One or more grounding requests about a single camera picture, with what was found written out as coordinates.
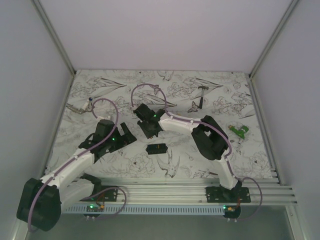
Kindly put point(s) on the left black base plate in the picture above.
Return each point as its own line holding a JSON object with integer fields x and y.
{"x": 103, "y": 194}

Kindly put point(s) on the small circuit board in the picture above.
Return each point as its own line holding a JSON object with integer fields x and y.
{"x": 231, "y": 208}
{"x": 95, "y": 208}

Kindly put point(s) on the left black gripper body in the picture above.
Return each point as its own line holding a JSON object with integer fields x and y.
{"x": 116, "y": 141}

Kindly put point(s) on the left small circuit board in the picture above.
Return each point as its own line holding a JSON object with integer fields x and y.
{"x": 95, "y": 208}

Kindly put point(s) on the right small circuit board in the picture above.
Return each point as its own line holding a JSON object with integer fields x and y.
{"x": 231, "y": 208}

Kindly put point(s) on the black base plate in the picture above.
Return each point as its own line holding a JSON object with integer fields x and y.
{"x": 103, "y": 194}
{"x": 218, "y": 194}

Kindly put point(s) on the aluminium rail frame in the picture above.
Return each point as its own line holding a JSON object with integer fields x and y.
{"x": 189, "y": 191}

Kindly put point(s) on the green plastic connector part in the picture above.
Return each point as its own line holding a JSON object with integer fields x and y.
{"x": 240, "y": 132}

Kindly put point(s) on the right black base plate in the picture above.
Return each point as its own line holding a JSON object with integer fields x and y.
{"x": 218, "y": 194}

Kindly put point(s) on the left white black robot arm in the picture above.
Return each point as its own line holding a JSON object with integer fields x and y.
{"x": 43, "y": 200}

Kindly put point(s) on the metal clip with blue bead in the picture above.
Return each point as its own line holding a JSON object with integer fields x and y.
{"x": 84, "y": 107}

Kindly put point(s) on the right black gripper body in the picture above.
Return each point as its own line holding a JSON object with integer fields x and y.
{"x": 143, "y": 125}

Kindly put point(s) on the black fuse box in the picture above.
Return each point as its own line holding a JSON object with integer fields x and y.
{"x": 156, "y": 149}

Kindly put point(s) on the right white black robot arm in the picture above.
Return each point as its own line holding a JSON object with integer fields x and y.
{"x": 211, "y": 141}

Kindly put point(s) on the small black hammer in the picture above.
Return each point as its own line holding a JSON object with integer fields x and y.
{"x": 202, "y": 88}

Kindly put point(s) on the floral patterned table mat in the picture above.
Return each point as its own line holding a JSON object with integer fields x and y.
{"x": 116, "y": 93}

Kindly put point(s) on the grey slotted cable duct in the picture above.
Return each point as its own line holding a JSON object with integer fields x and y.
{"x": 152, "y": 209}

